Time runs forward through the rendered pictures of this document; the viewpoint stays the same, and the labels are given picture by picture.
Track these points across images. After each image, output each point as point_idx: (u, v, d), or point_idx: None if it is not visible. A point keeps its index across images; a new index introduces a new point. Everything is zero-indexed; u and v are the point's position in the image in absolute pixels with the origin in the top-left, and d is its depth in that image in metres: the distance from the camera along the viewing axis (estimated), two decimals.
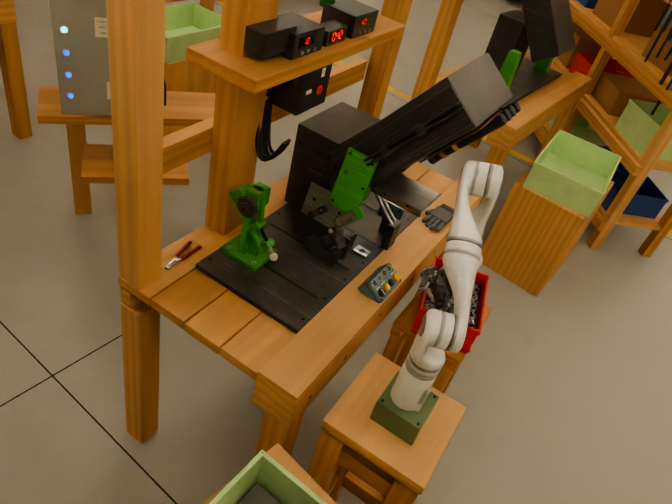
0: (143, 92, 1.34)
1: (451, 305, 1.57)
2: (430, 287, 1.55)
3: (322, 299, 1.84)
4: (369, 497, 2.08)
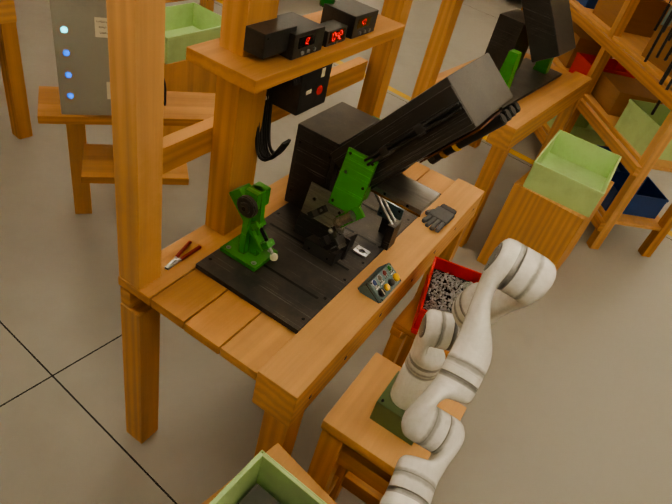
0: (143, 92, 1.34)
1: None
2: None
3: (322, 299, 1.84)
4: (369, 497, 2.08)
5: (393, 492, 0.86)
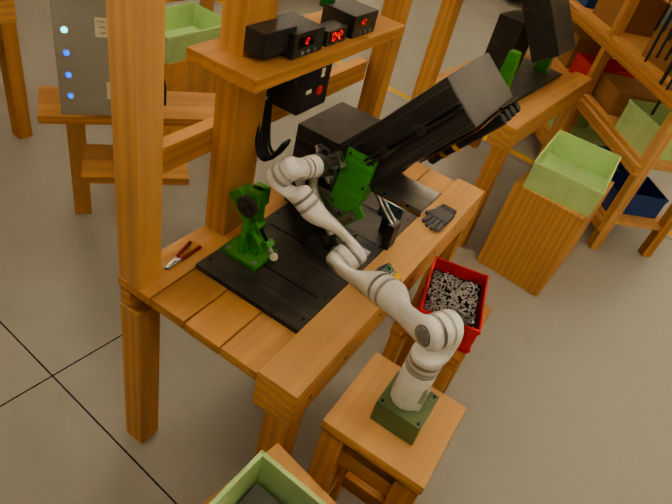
0: (143, 92, 1.34)
1: (318, 146, 1.80)
2: None
3: (322, 299, 1.84)
4: (369, 497, 2.08)
5: (316, 170, 1.71)
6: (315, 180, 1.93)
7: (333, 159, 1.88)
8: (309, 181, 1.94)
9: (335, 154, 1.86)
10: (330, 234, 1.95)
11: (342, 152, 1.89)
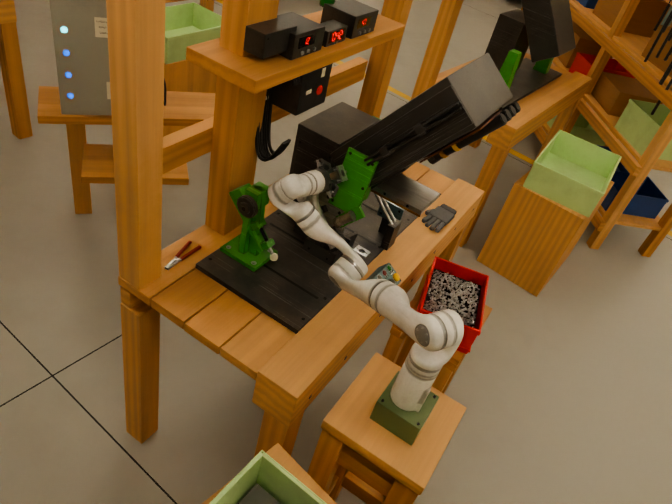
0: (143, 92, 1.34)
1: (319, 161, 1.80)
2: None
3: (322, 299, 1.84)
4: (369, 497, 2.08)
5: (318, 185, 1.71)
6: (316, 194, 1.93)
7: (334, 173, 1.87)
8: (310, 195, 1.94)
9: (336, 168, 1.86)
10: (332, 247, 1.95)
11: (343, 166, 1.89)
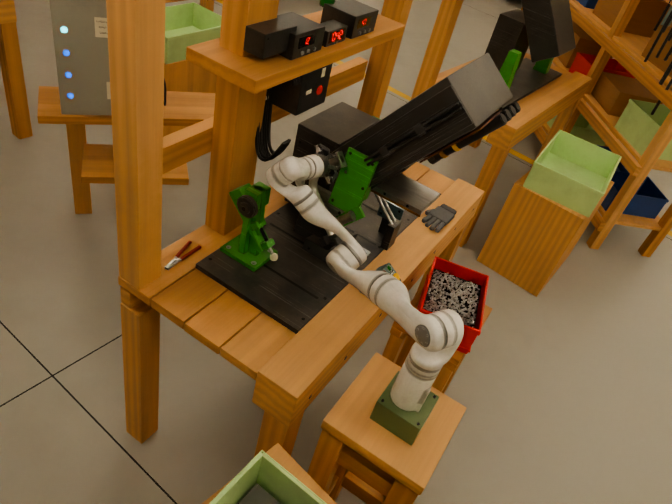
0: (143, 92, 1.34)
1: (318, 146, 1.80)
2: None
3: (322, 299, 1.84)
4: (369, 497, 2.08)
5: (316, 170, 1.71)
6: (315, 180, 1.93)
7: (333, 159, 1.88)
8: (309, 181, 1.94)
9: (335, 154, 1.86)
10: (330, 234, 1.95)
11: (342, 152, 1.89)
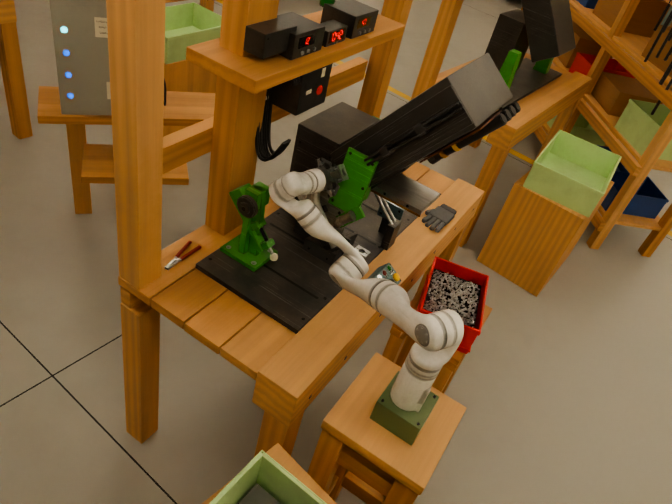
0: (143, 92, 1.34)
1: (320, 160, 1.81)
2: None
3: (322, 299, 1.84)
4: (369, 497, 2.08)
5: (318, 184, 1.72)
6: (317, 193, 1.94)
7: (335, 172, 1.88)
8: (311, 194, 1.95)
9: (337, 167, 1.87)
10: (333, 246, 1.96)
11: (344, 165, 1.90)
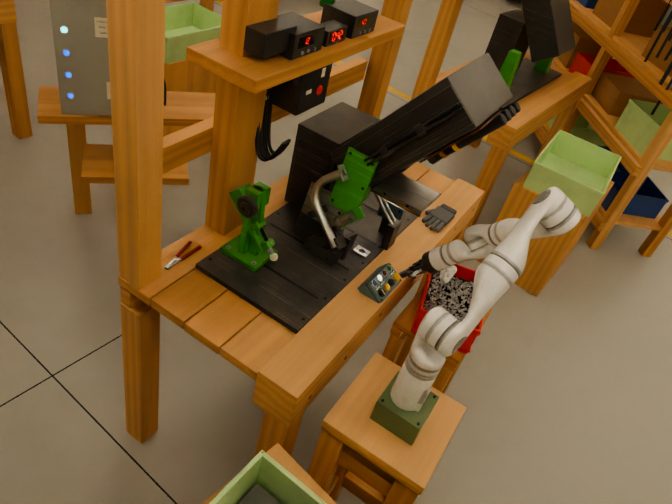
0: (143, 92, 1.34)
1: (413, 272, 1.84)
2: None
3: (322, 299, 1.84)
4: (369, 497, 2.08)
5: (443, 245, 1.81)
6: (317, 193, 1.94)
7: (335, 172, 1.88)
8: (311, 194, 1.95)
9: (337, 167, 1.87)
10: (333, 246, 1.96)
11: (344, 165, 1.90)
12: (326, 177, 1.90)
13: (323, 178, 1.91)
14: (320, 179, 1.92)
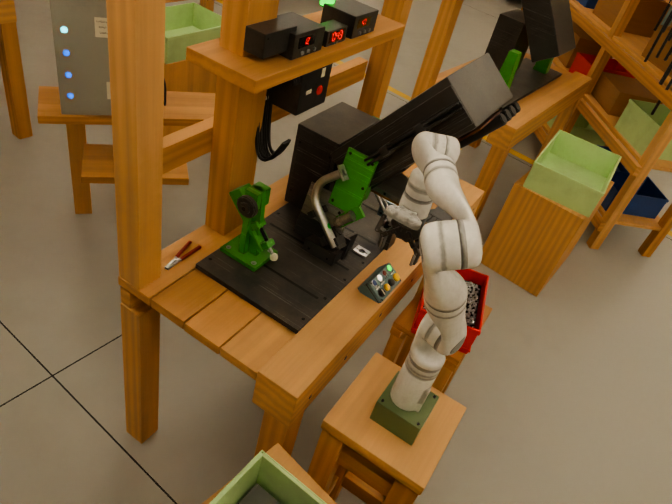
0: (143, 92, 1.34)
1: None
2: (408, 240, 1.39)
3: (322, 299, 1.84)
4: (369, 497, 2.08)
5: None
6: (317, 193, 1.94)
7: (335, 172, 1.88)
8: (311, 194, 1.95)
9: (337, 167, 1.87)
10: (333, 246, 1.96)
11: (344, 165, 1.90)
12: (326, 177, 1.90)
13: (323, 178, 1.91)
14: (320, 179, 1.92)
